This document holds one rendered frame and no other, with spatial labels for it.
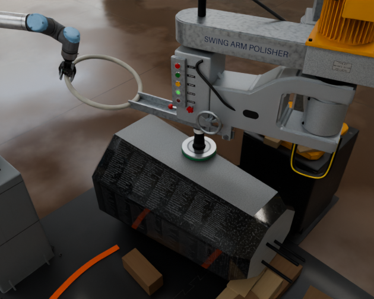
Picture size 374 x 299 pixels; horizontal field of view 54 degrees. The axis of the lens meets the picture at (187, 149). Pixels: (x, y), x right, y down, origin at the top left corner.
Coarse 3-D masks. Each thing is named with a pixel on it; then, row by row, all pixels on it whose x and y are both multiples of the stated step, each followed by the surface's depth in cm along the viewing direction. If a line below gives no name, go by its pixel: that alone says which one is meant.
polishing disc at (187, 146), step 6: (192, 138) 235; (186, 144) 230; (210, 144) 230; (186, 150) 226; (192, 150) 226; (204, 150) 226; (210, 150) 226; (192, 156) 222; (198, 156) 222; (204, 156) 222
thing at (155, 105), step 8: (144, 96) 231; (152, 96) 229; (136, 104) 223; (144, 104) 221; (152, 104) 229; (160, 104) 229; (168, 104) 227; (152, 112) 221; (160, 112) 218; (168, 112) 216; (176, 120) 216; (216, 128) 206; (232, 128) 208; (224, 136) 202; (232, 136) 205
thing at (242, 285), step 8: (232, 280) 231; (240, 280) 231; (248, 280) 231; (256, 280) 231; (232, 288) 226; (240, 288) 226; (248, 288) 226; (240, 296) 223; (248, 296) 223; (256, 296) 223
